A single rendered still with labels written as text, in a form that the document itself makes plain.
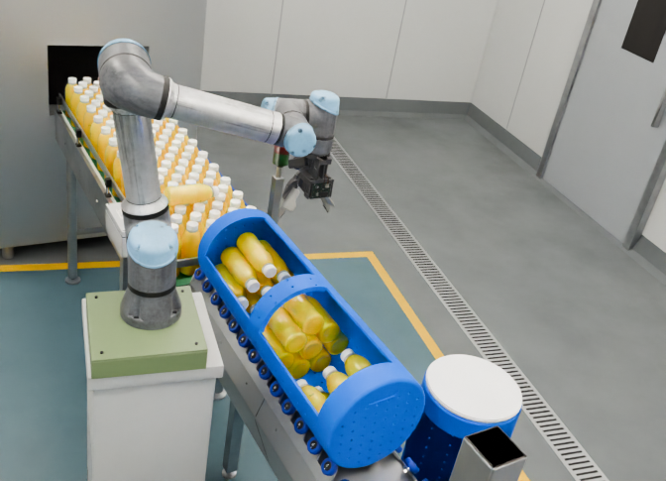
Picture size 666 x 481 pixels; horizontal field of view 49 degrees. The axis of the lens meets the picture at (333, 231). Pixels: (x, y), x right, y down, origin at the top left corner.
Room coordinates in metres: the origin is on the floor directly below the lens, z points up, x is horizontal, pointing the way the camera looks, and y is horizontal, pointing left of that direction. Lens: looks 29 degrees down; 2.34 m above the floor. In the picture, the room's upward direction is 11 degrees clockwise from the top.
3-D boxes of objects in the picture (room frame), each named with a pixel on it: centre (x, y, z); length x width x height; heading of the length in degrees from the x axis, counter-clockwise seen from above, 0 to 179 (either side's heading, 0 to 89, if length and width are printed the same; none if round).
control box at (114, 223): (2.11, 0.69, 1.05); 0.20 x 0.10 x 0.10; 35
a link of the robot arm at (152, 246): (1.48, 0.42, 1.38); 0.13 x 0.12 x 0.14; 22
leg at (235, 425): (2.09, 0.23, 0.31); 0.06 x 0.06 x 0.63; 35
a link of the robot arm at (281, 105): (1.70, 0.17, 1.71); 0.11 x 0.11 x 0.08; 22
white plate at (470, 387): (1.64, -0.47, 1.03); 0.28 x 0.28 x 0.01
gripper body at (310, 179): (1.74, 0.07, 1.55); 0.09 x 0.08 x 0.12; 34
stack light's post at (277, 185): (2.63, 0.25, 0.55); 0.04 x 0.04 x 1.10; 35
